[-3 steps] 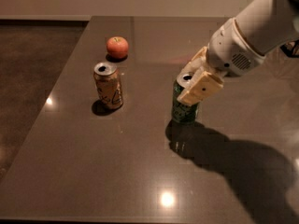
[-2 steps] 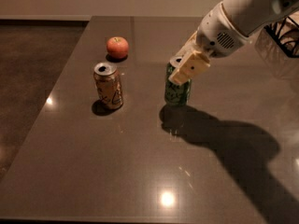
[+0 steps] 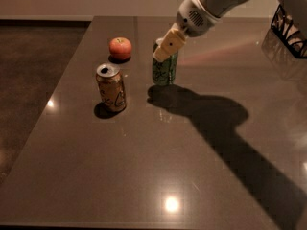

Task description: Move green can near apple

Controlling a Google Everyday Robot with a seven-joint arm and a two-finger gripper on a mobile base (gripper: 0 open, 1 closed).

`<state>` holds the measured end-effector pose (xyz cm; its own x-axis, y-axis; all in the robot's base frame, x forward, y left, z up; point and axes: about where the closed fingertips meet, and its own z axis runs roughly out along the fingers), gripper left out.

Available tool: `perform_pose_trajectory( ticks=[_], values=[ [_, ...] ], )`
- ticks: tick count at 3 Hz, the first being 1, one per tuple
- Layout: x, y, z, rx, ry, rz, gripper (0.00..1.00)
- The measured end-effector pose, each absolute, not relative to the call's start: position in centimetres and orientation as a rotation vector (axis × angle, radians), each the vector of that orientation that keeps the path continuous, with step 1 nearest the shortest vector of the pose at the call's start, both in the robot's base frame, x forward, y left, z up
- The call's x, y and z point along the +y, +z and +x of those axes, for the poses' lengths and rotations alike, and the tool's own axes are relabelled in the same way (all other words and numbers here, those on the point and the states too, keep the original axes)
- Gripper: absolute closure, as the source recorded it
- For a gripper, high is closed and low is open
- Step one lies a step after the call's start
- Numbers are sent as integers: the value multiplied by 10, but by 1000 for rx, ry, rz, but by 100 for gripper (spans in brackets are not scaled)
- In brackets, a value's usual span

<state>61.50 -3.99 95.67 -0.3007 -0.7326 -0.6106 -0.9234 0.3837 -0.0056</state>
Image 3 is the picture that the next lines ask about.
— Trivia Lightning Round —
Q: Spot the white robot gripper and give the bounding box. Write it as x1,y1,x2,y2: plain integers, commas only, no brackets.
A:
153,0,219,62

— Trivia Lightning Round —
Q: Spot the green soda can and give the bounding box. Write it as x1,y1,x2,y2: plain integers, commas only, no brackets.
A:
152,53,178,86

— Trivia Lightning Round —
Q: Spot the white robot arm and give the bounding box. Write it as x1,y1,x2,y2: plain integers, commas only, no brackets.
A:
153,0,307,62

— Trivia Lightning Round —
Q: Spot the red apple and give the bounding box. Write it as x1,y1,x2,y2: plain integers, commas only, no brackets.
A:
109,37,132,60

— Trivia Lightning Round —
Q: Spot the orange soda can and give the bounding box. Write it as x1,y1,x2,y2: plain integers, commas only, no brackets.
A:
96,63,127,113

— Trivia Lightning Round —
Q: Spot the black wire basket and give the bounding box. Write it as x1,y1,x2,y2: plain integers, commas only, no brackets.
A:
271,5,307,58

